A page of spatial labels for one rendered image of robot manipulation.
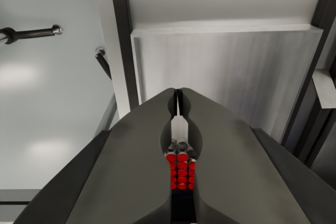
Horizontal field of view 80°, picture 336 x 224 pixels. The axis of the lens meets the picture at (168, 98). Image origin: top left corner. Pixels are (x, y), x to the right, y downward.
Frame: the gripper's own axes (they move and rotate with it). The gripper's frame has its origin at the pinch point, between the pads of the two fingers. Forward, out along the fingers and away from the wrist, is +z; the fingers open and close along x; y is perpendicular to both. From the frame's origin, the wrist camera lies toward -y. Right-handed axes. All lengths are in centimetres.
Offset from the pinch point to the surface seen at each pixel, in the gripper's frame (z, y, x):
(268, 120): 21.3, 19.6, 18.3
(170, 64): 21.3, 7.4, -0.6
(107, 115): 65, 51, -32
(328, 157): 21, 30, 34
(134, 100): 19.5, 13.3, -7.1
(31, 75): 109, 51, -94
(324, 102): 16.3, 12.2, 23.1
